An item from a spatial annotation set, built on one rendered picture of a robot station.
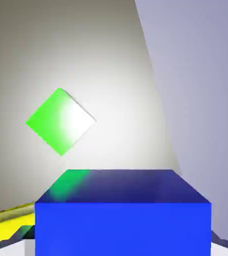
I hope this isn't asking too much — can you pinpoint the large yellow box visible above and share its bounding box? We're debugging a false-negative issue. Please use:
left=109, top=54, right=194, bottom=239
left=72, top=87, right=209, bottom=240
left=0, top=201, right=36, bottom=247

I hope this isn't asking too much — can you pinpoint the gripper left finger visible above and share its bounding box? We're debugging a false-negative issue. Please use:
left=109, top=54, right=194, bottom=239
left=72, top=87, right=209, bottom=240
left=0, top=225, right=36, bottom=256

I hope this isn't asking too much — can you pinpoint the small green cube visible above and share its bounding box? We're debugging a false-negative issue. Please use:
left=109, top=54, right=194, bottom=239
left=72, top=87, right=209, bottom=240
left=25, top=87, right=97, bottom=157

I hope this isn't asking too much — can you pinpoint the small blue cube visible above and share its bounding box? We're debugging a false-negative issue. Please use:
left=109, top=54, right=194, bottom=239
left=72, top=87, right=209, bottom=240
left=34, top=168, right=212, bottom=256

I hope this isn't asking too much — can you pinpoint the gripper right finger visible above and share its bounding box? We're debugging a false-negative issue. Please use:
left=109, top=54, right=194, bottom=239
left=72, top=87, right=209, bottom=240
left=211, top=229, right=228, bottom=256

